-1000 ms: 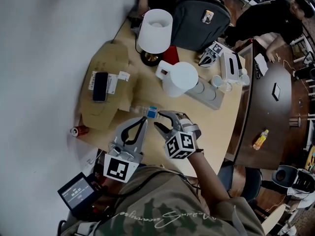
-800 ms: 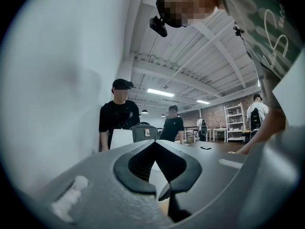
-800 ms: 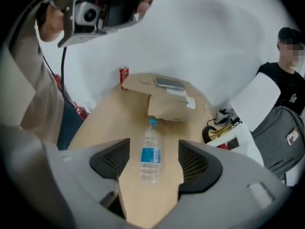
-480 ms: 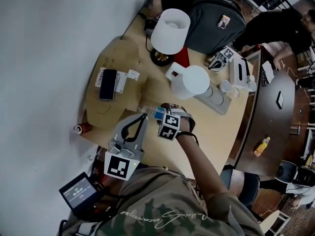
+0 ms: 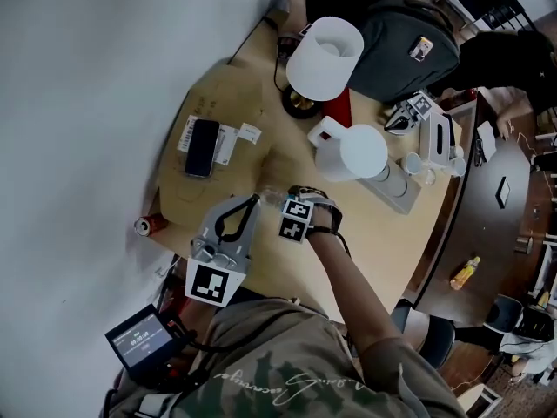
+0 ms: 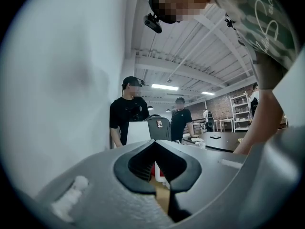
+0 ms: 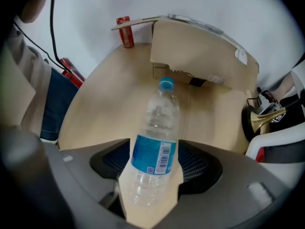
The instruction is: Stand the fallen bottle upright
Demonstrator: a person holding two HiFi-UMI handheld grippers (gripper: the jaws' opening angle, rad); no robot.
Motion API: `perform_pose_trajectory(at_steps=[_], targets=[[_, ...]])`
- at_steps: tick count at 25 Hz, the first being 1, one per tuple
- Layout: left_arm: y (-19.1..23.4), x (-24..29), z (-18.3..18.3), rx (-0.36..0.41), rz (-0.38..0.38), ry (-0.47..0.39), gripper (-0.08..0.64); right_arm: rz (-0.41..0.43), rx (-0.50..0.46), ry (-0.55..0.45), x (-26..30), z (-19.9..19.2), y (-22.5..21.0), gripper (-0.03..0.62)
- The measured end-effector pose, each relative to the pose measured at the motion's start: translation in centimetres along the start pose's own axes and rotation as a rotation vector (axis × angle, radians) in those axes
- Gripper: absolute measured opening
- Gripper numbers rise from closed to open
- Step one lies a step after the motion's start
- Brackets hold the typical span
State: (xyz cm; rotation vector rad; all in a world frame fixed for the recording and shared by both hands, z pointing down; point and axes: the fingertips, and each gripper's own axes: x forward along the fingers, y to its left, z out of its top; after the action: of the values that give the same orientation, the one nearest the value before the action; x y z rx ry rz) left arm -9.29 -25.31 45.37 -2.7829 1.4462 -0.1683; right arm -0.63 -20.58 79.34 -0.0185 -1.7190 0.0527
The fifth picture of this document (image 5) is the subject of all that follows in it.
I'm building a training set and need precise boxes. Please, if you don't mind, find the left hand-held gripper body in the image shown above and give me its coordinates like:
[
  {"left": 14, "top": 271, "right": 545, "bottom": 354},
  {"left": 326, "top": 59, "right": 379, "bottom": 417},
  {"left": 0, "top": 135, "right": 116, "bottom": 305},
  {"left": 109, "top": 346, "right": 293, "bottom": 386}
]
[{"left": 185, "top": 226, "right": 252, "bottom": 309}]

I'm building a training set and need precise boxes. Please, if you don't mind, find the dark wooden table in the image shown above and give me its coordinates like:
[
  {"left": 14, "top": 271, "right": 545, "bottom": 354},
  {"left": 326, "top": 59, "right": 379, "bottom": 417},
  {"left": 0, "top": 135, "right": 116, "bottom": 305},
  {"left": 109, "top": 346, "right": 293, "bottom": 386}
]
[{"left": 411, "top": 89, "right": 534, "bottom": 327}]

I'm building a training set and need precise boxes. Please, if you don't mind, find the person's right forearm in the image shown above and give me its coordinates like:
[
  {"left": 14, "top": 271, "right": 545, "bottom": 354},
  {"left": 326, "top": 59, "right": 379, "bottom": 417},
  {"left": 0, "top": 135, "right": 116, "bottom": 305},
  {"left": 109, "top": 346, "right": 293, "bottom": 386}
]
[{"left": 304, "top": 228, "right": 413, "bottom": 356}]

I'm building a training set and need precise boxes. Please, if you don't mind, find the white rectangular box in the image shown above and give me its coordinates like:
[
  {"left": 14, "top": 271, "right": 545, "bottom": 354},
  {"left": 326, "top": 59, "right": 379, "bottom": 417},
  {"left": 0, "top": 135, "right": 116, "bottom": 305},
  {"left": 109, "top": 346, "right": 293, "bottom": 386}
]
[{"left": 419, "top": 112, "right": 458, "bottom": 167}]

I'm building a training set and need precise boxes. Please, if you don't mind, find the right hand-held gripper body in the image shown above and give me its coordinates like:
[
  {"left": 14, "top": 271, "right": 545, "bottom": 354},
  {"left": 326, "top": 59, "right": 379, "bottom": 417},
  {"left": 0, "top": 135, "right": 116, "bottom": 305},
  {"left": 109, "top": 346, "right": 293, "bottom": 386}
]
[{"left": 278, "top": 184, "right": 343, "bottom": 246}]

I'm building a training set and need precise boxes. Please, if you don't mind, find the white label sheet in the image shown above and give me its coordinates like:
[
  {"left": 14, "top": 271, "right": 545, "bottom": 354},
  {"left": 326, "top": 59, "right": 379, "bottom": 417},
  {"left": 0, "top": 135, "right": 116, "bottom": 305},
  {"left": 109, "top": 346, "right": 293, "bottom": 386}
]
[{"left": 176, "top": 114, "right": 241, "bottom": 166}]

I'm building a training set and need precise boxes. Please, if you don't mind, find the black office chair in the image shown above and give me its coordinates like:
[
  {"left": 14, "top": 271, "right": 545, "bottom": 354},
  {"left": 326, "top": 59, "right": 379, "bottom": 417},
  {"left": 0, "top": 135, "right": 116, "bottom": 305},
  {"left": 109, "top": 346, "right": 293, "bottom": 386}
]
[
  {"left": 484, "top": 293, "right": 524, "bottom": 334},
  {"left": 391, "top": 298, "right": 456, "bottom": 370}
]

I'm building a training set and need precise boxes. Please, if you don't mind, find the black lamp cable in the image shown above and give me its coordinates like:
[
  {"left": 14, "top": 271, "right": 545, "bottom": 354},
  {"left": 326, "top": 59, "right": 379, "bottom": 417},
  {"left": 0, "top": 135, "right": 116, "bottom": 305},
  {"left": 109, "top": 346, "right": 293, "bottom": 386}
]
[{"left": 272, "top": 37, "right": 291, "bottom": 94}]

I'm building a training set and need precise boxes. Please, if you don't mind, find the white tray with round holders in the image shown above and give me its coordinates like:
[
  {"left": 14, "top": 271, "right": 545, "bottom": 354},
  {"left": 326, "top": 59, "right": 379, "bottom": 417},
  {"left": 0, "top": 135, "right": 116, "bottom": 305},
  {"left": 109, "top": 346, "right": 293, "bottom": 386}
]
[{"left": 356, "top": 154, "right": 423, "bottom": 215}]

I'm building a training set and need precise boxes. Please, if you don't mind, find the white jug with handle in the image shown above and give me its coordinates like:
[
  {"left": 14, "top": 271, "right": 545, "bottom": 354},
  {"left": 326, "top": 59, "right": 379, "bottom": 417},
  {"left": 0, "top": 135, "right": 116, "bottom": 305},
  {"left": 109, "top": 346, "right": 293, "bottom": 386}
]
[{"left": 306, "top": 115, "right": 389, "bottom": 183}]

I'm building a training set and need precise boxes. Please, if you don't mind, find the black square case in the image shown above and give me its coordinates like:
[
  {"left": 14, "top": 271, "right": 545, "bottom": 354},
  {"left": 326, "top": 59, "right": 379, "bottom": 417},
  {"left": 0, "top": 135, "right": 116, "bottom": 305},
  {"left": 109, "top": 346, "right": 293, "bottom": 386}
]
[{"left": 495, "top": 176, "right": 513, "bottom": 211}]

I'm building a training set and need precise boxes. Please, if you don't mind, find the small clear plastic cup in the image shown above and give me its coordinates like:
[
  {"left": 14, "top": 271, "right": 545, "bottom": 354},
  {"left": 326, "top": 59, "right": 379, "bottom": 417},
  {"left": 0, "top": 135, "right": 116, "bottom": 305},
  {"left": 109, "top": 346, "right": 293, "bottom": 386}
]
[{"left": 259, "top": 186, "right": 289, "bottom": 211}]

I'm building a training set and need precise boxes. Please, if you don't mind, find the person's printed t-shirt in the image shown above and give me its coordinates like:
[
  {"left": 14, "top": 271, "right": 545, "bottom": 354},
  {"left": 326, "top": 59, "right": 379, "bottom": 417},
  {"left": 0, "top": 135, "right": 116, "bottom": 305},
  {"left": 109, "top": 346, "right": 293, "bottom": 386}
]
[{"left": 106, "top": 297, "right": 469, "bottom": 418}]

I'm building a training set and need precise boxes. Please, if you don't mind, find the white table lamp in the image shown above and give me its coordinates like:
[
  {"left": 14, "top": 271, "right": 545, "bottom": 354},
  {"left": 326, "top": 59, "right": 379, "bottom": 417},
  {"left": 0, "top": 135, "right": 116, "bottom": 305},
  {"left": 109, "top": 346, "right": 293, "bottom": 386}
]
[{"left": 281, "top": 16, "right": 366, "bottom": 120}]

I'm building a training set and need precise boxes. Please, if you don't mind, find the white paper sheet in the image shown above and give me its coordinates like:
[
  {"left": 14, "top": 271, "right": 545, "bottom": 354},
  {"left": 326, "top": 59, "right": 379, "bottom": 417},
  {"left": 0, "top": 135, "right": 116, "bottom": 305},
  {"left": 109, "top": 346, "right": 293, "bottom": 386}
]
[{"left": 476, "top": 120, "right": 498, "bottom": 163}]

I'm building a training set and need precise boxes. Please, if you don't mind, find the black screen device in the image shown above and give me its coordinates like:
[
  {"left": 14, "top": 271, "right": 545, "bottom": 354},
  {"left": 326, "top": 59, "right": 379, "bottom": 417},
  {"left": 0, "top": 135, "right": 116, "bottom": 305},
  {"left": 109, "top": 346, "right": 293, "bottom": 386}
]
[{"left": 104, "top": 302, "right": 186, "bottom": 381}]

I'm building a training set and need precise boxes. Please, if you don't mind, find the spare hand-held gripper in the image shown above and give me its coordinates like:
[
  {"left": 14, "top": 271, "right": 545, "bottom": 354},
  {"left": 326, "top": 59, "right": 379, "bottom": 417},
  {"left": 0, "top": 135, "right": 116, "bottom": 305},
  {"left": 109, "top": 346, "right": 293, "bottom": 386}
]
[{"left": 384, "top": 90, "right": 446, "bottom": 137}]

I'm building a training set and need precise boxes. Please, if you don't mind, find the small white tag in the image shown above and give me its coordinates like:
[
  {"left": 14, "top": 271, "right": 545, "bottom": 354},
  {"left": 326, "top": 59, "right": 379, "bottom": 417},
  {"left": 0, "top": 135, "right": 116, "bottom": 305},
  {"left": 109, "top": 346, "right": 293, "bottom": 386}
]
[{"left": 238, "top": 122, "right": 263, "bottom": 146}]

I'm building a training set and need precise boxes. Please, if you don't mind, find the black smartphone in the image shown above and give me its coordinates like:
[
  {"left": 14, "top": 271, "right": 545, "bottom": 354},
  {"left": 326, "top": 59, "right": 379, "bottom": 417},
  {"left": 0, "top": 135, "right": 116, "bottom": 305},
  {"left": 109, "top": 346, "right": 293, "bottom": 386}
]
[{"left": 184, "top": 118, "right": 221, "bottom": 179}]

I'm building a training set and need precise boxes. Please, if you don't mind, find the grey backpack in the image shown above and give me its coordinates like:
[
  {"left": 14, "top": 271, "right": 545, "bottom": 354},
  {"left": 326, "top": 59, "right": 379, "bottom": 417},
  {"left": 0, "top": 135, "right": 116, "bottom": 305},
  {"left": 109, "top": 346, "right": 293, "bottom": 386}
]
[{"left": 347, "top": 0, "right": 461, "bottom": 104}]

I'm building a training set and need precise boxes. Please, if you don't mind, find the red soda can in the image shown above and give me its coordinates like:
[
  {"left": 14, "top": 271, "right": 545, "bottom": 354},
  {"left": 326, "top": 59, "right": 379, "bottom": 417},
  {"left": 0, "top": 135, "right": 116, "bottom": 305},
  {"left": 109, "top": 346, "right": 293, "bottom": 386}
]
[{"left": 133, "top": 214, "right": 169, "bottom": 238}]

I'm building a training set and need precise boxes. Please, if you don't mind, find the red book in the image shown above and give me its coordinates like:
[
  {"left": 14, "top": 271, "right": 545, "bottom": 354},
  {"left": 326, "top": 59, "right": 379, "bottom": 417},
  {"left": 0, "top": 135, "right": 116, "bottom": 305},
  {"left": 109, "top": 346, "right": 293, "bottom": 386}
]
[{"left": 321, "top": 87, "right": 352, "bottom": 129}]

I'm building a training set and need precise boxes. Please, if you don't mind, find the yellow drink bottle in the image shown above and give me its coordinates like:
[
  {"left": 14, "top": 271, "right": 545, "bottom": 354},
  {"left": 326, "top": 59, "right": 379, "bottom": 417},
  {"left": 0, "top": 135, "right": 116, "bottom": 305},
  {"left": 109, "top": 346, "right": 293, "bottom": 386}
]
[{"left": 449, "top": 255, "right": 482, "bottom": 291}]

